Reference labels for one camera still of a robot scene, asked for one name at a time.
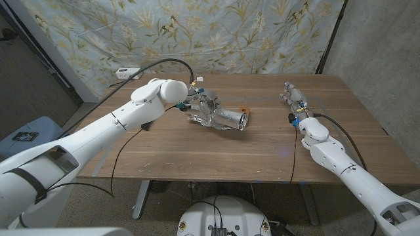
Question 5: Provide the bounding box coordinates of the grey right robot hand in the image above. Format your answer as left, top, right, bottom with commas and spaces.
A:
280, 81, 314, 121

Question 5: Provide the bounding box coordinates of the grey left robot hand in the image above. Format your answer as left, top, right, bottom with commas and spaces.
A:
190, 88, 222, 123

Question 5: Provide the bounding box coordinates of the aluminum foil roll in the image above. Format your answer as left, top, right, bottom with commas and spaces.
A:
188, 108, 249, 132

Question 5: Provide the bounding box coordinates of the white robot shoulder cover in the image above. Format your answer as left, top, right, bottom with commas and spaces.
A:
0, 227, 134, 236

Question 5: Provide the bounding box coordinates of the floral printed backdrop cloth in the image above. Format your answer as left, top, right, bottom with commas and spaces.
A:
19, 0, 345, 94

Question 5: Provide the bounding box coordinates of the white power strip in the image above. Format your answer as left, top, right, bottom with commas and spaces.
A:
115, 67, 144, 81

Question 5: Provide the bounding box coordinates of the grey metal table leg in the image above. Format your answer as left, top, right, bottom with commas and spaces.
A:
298, 183, 321, 227
132, 180, 152, 220

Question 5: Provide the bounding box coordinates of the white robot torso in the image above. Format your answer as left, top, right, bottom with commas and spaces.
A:
177, 195, 272, 236

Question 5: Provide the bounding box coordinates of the blue grey storage bin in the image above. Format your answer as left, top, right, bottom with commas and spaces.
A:
0, 115, 70, 161

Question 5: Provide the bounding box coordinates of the black card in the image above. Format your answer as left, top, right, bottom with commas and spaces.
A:
12, 131, 39, 142

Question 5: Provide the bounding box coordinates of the black round knob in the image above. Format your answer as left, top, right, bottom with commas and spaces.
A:
0, 28, 19, 42

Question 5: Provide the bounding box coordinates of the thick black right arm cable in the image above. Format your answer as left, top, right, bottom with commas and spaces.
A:
312, 113, 378, 236

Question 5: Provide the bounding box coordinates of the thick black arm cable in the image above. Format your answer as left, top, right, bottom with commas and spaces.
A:
58, 58, 195, 138
312, 113, 378, 236

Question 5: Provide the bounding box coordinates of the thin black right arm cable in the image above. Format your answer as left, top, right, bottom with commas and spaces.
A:
288, 126, 298, 184

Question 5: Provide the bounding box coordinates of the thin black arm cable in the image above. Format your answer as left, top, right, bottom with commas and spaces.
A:
44, 104, 178, 199
288, 126, 298, 184

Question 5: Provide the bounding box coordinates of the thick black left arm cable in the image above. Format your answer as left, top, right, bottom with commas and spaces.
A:
58, 58, 195, 138

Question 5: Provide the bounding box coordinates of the black backdrop frame pole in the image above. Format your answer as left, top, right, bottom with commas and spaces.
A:
315, 0, 349, 75

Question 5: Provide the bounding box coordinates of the black power cord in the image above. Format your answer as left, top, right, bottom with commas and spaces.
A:
108, 78, 132, 89

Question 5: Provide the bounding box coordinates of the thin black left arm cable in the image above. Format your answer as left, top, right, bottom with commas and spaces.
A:
44, 104, 178, 199

